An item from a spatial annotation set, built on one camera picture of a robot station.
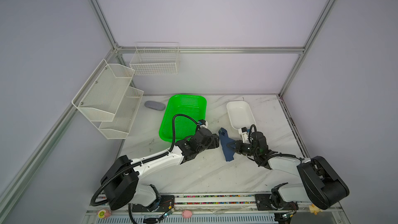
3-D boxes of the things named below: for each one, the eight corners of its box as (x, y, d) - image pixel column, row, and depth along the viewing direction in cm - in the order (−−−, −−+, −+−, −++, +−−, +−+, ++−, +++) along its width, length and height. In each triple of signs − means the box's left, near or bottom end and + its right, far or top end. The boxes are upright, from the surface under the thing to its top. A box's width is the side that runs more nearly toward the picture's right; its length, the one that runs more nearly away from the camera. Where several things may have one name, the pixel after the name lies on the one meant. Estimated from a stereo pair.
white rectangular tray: (232, 130, 102) (233, 126, 97) (224, 106, 116) (225, 101, 111) (255, 127, 103) (257, 123, 99) (245, 104, 117) (247, 99, 113)
